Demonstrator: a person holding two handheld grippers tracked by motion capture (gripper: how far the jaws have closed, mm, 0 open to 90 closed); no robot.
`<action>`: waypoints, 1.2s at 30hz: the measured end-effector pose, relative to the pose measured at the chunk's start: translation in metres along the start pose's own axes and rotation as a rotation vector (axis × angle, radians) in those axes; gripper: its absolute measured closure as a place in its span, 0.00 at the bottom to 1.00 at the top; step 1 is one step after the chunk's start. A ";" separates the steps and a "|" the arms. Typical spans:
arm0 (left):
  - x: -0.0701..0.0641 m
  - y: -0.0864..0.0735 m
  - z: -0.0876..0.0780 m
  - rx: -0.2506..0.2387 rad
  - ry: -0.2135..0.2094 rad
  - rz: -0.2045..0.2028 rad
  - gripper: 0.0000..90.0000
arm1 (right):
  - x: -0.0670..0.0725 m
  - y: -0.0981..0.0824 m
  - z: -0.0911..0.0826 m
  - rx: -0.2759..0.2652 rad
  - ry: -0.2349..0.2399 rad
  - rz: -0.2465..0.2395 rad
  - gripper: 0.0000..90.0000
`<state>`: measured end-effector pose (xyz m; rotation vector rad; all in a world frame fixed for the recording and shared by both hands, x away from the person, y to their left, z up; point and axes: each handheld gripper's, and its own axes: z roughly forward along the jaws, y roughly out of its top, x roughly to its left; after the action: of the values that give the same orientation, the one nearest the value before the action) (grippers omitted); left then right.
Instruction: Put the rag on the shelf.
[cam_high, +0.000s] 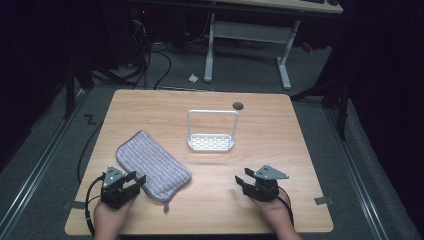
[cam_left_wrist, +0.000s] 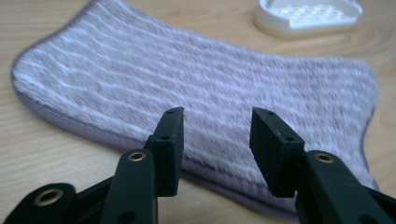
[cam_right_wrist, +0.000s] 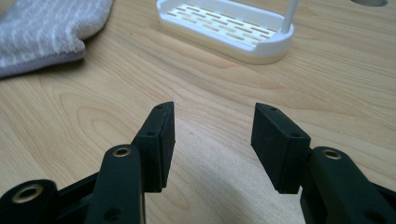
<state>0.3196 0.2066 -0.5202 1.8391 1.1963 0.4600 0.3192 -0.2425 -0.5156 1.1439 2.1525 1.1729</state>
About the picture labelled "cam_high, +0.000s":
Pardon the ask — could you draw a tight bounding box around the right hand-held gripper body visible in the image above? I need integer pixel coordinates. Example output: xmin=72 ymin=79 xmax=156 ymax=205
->
xmin=242 ymin=164 xmax=290 ymax=203

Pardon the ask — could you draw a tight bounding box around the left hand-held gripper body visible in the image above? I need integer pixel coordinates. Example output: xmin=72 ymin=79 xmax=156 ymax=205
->
xmin=100 ymin=165 xmax=141 ymax=211

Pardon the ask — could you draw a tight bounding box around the purple striped cloth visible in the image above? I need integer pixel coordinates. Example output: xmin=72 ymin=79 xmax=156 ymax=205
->
xmin=115 ymin=129 xmax=193 ymax=214

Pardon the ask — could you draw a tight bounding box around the white rack with handle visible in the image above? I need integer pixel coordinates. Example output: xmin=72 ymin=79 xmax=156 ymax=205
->
xmin=186 ymin=109 xmax=240 ymax=154

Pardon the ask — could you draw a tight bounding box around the person's right hand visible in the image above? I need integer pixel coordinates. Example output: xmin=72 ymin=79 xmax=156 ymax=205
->
xmin=255 ymin=196 xmax=303 ymax=240

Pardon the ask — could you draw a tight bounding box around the person's left hand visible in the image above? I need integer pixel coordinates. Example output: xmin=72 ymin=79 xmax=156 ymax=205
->
xmin=93 ymin=197 xmax=137 ymax=240

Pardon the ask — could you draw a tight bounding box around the grey tape strip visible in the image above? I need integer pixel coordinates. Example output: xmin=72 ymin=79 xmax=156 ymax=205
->
xmin=62 ymin=200 xmax=87 ymax=211
xmin=313 ymin=196 xmax=334 ymax=206

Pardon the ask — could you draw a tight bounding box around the black metal stand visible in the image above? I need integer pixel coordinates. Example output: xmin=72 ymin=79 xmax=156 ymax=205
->
xmin=289 ymin=64 xmax=353 ymax=142
xmin=62 ymin=58 xmax=96 ymax=120

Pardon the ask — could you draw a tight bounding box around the white-legged desk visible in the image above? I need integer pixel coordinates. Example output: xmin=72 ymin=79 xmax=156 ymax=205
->
xmin=202 ymin=0 xmax=345 ymax=91

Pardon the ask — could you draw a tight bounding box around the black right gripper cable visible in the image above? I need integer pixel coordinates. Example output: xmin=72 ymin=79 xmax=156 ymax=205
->
xmin=275 ymin=185 xmax=296 ymax=228

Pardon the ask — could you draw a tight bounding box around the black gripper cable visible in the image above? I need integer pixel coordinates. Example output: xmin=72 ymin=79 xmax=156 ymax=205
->
xmin=275 ymin=185 xmax=296 ymax=228
xmin=84 ymin=174 xmax=106 ymax=238

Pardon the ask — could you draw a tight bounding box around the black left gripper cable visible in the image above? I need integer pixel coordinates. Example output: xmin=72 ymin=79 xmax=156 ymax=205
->
xmin=84 ymin=174 xmax=106 ymax=238

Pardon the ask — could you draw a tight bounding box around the thin black floor cable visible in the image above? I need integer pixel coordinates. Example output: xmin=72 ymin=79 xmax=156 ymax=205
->
xmin=76 ymin=121 xmax=105 ymax=185

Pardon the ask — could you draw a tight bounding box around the metal floor rail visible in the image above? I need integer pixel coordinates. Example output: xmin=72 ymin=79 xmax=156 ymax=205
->
xmin=0 ymin=89 xmax=92 ymax=236
xmin=323 ymin=105 xmax=390 ymax=240

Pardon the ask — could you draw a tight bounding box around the bundle of black floor cables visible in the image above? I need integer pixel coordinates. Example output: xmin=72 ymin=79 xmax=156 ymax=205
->
xmin=130 ymin=18 xmax=173 ymax=91

